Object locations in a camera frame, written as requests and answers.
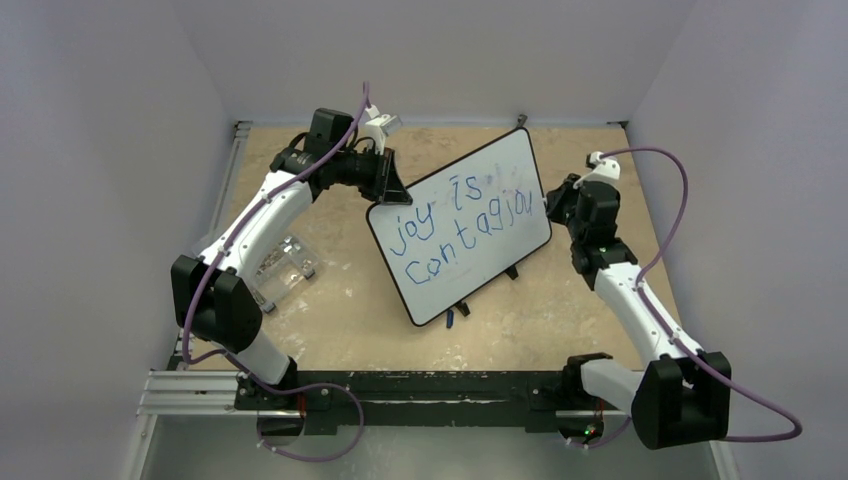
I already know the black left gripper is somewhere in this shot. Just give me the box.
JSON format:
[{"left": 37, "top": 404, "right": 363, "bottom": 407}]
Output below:
[{"left": 332, "top": 145, "right": 411, "bottom": 204}]

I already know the white whiteboard with black frame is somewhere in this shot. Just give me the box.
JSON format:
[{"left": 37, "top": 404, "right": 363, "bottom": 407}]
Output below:
[{"left": 366, "top": 128, "right": 552, "bottom": 326}]

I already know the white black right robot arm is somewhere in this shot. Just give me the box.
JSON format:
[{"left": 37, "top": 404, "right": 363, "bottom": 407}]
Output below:
[{"left": 546, "top": 174, "right": 731, "bottom": 450}]

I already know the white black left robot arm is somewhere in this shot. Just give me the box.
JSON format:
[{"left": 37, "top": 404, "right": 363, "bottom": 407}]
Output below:
[{"left": 170, "top": 104, "right": 412, "bottom": 409}]

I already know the clear plastic screw organizer box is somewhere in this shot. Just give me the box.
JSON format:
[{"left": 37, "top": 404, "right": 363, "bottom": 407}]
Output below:
[{"left": 253, "top": 234, "right": 320, "bottom": 314}]

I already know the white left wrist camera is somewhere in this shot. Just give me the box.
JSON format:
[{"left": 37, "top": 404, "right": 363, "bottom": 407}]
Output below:
[{"left": 364, "top": 104, "right": 403, "bottom": 154}]

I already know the aluminium frame rail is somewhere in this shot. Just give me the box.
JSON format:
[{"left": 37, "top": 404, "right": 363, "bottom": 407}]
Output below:
[{"left": 140, "top": 126, "right": 731, "bottom": 454}]

